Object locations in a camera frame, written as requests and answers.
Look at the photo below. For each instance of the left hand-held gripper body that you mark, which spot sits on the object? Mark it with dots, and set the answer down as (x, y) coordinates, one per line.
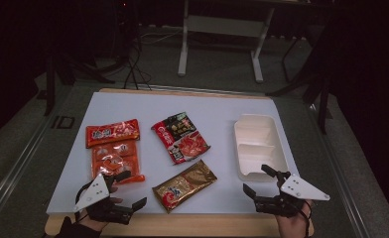
(93, 195)

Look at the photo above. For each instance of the black stand legs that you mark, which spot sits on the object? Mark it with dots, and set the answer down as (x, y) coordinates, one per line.
(321, 99)

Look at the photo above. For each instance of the gold foil packet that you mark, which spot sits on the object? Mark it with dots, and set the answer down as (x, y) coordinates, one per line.
(182, 185)

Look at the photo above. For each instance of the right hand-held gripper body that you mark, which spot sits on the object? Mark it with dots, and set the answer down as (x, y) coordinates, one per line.
(298, 190)

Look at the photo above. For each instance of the person's right hand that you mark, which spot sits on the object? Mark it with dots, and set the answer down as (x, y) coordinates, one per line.
(291, 226)

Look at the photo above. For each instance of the red and black packet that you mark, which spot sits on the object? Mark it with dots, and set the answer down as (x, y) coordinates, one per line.
(182, 139)

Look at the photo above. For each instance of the white lunch box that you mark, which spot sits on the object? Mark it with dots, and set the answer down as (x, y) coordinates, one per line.
(258, 145)

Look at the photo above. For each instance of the metal floor rail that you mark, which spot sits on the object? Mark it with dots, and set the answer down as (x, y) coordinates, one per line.
(341, 172)
(20, 158)
(199, 89)

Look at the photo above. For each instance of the black metal stand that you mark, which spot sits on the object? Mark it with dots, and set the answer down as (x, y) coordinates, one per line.
(50, 82)

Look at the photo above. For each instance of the person's left hand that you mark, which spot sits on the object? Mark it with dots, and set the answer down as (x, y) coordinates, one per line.
(93, 225)

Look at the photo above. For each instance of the orange clear snack packet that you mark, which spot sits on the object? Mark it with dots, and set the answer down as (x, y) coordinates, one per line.
(116, 155)

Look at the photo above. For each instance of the white metal desk frame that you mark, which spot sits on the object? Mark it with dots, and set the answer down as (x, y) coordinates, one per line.
(225, 26)

